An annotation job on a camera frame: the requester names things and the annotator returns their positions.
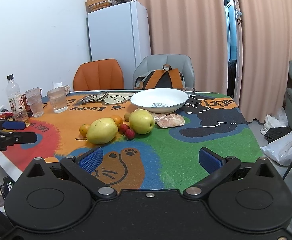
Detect red small fruit front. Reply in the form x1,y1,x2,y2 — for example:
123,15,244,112
125,129,135,140

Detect thin metal frame glasses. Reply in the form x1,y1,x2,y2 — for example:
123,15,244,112
80,93,108,105

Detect orange black backpack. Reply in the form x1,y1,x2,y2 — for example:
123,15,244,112
134,64,185,89

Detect clear plastic cup left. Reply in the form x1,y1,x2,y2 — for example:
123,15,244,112
26,87,44,118

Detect peeled pomelo segment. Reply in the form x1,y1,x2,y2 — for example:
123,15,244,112
157,114,185,128
146,111,166,123

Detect yellow pear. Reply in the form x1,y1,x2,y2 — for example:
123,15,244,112
129,109,155,135
86,118,118,145

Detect red small fruit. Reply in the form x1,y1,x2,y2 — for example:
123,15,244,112
119,123,130,134
125,129,135,140

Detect white plastic bag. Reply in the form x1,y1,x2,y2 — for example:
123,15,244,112
261,131,292,166

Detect brown longan fruit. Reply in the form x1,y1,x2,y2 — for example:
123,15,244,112
124,113,130,122

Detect colourful cat table mat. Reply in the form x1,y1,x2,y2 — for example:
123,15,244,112
4,92,262,190

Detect white refrigerator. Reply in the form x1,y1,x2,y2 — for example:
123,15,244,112
86,0,152,69

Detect grey chair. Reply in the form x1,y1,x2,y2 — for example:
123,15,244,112
132,54,195,88

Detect peach curtain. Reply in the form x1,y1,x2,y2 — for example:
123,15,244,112
236,0,292,122
137,0,228,94

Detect plastic water bottle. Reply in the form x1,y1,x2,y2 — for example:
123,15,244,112
6,74,29,124

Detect peach curtain left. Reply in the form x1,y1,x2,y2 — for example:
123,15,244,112
137,0,228,94

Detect tissue pack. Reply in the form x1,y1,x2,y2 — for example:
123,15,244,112
53,82,71,95

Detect peach curtain right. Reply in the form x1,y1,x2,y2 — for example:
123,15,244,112
236,0,292,122

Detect clear plastic cup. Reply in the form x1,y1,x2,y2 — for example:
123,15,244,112
26,87,44,118
47,87,68,113

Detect orange chair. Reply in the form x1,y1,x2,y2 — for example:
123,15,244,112
73,59,124,91

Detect peeled pomelo segment back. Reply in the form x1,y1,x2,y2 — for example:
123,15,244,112
146,111,166,123

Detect red small fruit back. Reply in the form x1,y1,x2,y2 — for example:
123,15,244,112
119,123,130,134

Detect peeled pomelo segment front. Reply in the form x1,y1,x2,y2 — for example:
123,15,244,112
157,114,185,128

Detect dark thick frame glasses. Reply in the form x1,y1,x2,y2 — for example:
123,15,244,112
182,87,196,96

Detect small orange mandarin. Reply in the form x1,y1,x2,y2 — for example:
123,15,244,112
79,124,90,138
110,115,123,127

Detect white ceramic plate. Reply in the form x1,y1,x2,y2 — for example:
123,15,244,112
130,88,189,113

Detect wicker egg basket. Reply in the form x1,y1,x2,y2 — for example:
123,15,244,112
85,0,111,13

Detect clear plastic cup right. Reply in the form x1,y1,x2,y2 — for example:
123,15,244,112
47,87,68,113

